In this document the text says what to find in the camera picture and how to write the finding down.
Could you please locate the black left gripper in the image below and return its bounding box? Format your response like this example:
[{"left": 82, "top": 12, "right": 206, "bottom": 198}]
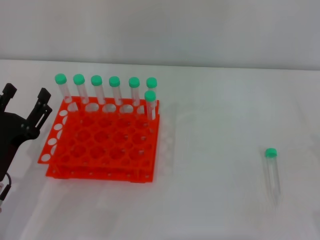
[{"left": 0, "top": 83, "right": 53, "bottom": 182}]

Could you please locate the clear green-capped test tube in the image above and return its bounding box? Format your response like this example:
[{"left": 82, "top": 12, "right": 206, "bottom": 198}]
[
  {"left": 128, "top": 76, "right": 141, "bottom": 107},
  {"left": 146, "top": 77, "right": 159, "bottom": 101},
  {"left": 108, "top": 75, "right": 124, "bottom": 106},
  {"left": 72, "top": 73, "right": 90, "bottom": 105},
  {"left": 54, "top": 73, "right": 73, "bottom": 104},
  {"left": 144, "top": 90, "right": 157, "bottom": 121},
  {"left": 264, "top": 147, "right": 282, "bottom": 205},
  {"left": 90, "top": 74, "right": 106, "bottom": 105}
]

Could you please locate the orange test tube rack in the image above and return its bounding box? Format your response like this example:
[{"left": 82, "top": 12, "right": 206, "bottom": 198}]
[{"left": 37, "top": 96, "right": 160, "bottom": 184}]

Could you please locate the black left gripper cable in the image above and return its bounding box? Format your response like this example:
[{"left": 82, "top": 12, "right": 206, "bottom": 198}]
[{"left": 0, "top": 172, "right": 13, "bottom": 213}]

